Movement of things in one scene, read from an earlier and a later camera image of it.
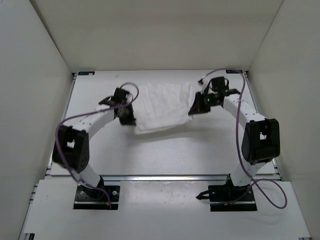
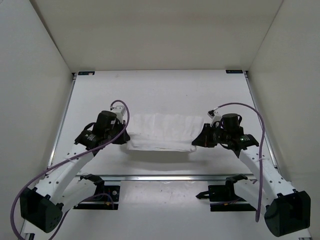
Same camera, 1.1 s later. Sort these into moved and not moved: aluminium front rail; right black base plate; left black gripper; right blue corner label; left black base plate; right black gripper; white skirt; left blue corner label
Moved: left black gripper; white skirt; right black gripper
Not moved: aluminium front rail; left blue corner label; right blue corner label; right black base plate; left black base plate
